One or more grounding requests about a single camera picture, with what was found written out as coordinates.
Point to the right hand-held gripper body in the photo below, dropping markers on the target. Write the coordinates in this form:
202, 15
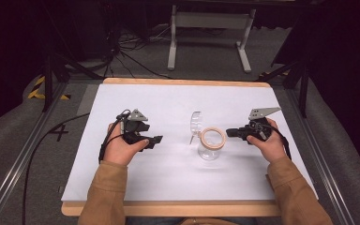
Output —
258, 129

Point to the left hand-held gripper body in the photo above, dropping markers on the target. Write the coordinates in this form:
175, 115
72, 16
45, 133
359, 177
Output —
134, 126

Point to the glass jar with wooden rim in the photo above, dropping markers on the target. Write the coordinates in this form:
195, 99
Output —
212, 145

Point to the clear glass jar lid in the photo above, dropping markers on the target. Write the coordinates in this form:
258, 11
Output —
196, 123

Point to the person's right hand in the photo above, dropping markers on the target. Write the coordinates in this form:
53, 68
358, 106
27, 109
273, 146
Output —
273, 145

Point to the person's left hand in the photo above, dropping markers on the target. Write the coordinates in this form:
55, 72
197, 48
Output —
118, 151

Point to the white table sheet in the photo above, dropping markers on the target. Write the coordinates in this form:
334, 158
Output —
175, 175

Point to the black tripod stand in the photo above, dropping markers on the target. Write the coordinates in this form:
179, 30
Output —
56, 72
296, 78

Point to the wooden table board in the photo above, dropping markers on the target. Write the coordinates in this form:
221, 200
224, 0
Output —
184, 208

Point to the white metal stand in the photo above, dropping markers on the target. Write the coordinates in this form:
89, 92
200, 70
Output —
211, 20

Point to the aluminium rail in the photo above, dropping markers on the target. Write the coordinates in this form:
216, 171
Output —
322, 159
22, 156

